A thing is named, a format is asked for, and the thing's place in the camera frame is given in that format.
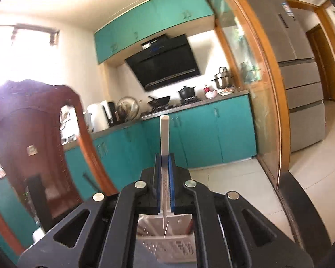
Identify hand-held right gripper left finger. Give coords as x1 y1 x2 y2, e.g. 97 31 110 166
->
17 153 164 268

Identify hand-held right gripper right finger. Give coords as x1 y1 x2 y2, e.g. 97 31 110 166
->
168 152 314 268

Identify cream chopstick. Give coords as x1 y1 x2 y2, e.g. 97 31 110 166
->
160 115 171 238

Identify white plastic utensil basket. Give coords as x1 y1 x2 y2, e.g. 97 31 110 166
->
137 214 197 264

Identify teal base cabinets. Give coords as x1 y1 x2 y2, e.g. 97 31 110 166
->
0 93 259 263

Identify gas stove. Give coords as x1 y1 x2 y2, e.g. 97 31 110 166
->
141 96 201 115

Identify glass pot lid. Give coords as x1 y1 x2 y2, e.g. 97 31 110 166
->
117 96 141 122

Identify black wok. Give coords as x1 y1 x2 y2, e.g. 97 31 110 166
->
147 95 171 109

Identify black kitchen appliance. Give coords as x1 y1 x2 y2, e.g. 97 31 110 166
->
107 101 120 126

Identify white electric kettle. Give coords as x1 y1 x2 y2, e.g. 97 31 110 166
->
86 102 110 133

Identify black cooking pot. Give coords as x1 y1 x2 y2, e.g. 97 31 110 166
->
176 85 196 100

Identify stainless steel pot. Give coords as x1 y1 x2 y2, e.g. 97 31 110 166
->
211 67 235 89

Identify black range hood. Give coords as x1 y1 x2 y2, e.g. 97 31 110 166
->
124 33 201 92

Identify wood-framed glass sliding door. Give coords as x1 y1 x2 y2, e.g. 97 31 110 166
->
201 0 292 190

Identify carved wooden chair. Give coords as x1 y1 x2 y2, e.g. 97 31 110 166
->
0 80 120 257

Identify grey refrigerator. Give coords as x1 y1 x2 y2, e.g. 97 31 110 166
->
247 0 326 153

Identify teal wall cabinets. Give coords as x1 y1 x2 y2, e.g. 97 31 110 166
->
93 0 215 65

